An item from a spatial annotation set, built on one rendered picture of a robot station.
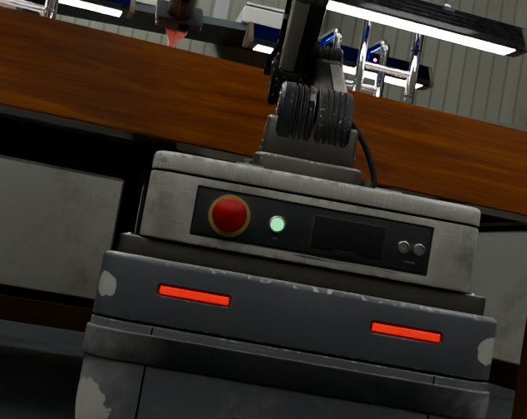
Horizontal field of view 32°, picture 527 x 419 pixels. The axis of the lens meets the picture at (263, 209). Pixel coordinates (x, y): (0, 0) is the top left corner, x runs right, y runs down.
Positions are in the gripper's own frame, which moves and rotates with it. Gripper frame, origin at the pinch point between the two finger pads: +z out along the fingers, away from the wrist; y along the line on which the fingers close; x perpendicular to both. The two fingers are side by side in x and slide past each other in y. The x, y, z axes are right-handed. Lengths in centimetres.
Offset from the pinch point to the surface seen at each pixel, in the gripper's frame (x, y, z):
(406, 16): -22, -58, -9
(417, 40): -35, -70, 5
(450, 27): -22, -70, -9
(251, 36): -60, -32, 32
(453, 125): 20, -61, -11
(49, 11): -23.5, 27.1, 14.8
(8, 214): -130, 30, 205
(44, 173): -144, 17, 189
